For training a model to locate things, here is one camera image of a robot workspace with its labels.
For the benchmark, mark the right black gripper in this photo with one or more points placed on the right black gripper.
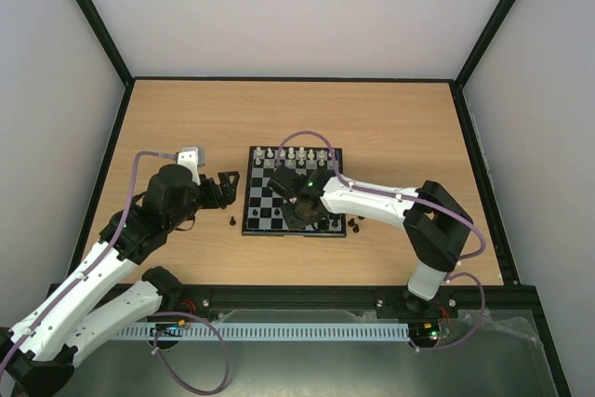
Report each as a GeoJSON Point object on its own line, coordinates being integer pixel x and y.
{"type": "Point", "coordinates": [300, 217]}

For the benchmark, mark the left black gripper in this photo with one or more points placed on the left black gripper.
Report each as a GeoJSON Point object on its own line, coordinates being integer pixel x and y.
{"type": "Point", "coordinates": [216, 200]}

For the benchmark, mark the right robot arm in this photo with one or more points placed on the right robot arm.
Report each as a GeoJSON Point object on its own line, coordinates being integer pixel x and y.
{"type": "Point", "coordinates": [436, 225]}

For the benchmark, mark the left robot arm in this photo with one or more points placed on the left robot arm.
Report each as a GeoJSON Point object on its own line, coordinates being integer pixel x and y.
{"type": "Point", "coordinates": [42, 351]}

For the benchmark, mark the left circuit board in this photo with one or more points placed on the left circuit board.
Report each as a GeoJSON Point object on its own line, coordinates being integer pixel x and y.
{"type": "Point", "coordinates": [170, 329]}

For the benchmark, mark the circuit board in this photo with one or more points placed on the circuit board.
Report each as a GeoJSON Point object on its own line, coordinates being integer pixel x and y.
{"type": "Point", "coordinates": [434, 330]}
{"type": "Point", "coordinates": [170, 329]}

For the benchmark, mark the right circuit board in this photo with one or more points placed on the right circuit board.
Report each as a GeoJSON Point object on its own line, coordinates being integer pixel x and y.
{"type": "Point", "coordinates": [434, 330]}

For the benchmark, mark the black and silver chessboard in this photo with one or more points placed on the black and silver chessboard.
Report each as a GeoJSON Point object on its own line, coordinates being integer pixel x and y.
{"type": "Point", "coordinates": [259, 196]}

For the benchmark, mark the white king back row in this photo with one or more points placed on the white king back row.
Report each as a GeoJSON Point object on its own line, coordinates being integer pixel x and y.
{"type": "Point", "coordinates": [302, 152]}

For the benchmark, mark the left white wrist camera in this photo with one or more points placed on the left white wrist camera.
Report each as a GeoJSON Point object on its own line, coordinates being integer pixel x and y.
{"type": "Point", "coordinates": [193, 158]}

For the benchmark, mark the light blue slotted cable duct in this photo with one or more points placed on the light blue slotted cable duct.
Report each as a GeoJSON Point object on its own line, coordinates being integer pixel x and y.
{"type": "Point", "coordinates": [391, 332]}

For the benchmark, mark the black aluminium front rail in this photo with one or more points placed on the black aluminium front rail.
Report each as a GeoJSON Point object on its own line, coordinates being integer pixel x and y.
{"type": "Point", "coordinates": [385, 301]}

